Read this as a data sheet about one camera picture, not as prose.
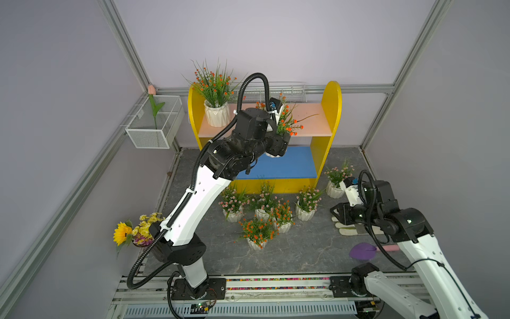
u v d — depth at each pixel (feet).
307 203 2.69
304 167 3.52
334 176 3.09
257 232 2.37
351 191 2.04
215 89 2.07
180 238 1.33
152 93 2.94
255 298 2.40
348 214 1.96
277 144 1.74
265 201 2.71
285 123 1.84
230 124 1.43
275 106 1.60
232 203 2.64
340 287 2.42
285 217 2.53
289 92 3.08
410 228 1.44
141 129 2.49
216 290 2.42
